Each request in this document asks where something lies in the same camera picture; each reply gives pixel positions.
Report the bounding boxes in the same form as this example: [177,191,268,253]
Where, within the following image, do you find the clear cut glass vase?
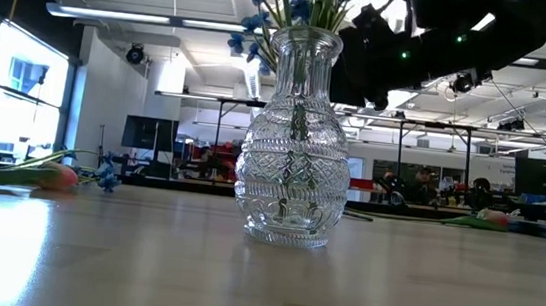
[227,19,365,254]

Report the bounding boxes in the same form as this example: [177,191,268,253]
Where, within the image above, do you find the person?
[466,175,498,211]
[401,163,441,208]

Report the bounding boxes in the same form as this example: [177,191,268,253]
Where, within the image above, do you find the wide black monitor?
[511,155,546,198]

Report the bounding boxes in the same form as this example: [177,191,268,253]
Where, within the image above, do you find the black monitor on stand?
[119,114,181,165]

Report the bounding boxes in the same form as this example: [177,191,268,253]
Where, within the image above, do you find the long ceiling light bar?
[44,0,546,70]

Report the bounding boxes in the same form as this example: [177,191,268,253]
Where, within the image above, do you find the black ceiling camera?
[448,69,483,97]
[125,43,147,66]
[496,115,527,133]

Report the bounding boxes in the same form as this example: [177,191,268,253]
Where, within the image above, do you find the black workstation frame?
[147,88,479,193]

